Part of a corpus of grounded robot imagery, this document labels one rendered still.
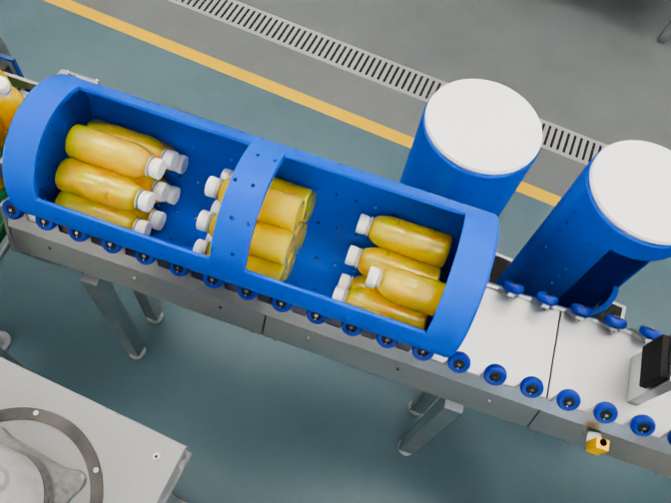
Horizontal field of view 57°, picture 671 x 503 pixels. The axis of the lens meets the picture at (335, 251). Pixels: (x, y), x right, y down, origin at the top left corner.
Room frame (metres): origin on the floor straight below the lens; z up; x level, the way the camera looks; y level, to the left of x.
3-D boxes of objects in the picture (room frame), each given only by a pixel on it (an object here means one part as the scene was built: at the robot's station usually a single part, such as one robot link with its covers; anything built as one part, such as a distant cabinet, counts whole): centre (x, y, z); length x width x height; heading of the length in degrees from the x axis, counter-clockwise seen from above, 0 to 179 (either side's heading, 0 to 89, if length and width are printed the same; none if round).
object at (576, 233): (0.90, -0.67, 0.59); 0.28 x 0.28 x 0.88
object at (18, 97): (0.79, 0.77, 0.98); 0.07 x 0.07 x 0.17
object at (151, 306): (0.73, 0.59, 0.31); 0.06 x 0.06 x 0.63; 82
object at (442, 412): (0.45, -0.37, 0.31); 0.06 x 0.06 x 0.63; 82
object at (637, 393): (0.48, -0.66, 1.00); 0.10 x 0.04 x 0.15; 172
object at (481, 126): (0.99, -0.28, 1.03); 0.28 x 0.28 x 0.01
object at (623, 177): (0.90, -0.67, 1.03); 0.28 x 0.28 x 0.01
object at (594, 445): (0.36, -0.59, 0.92); 0.08 x 0.03 x 0.05; 172
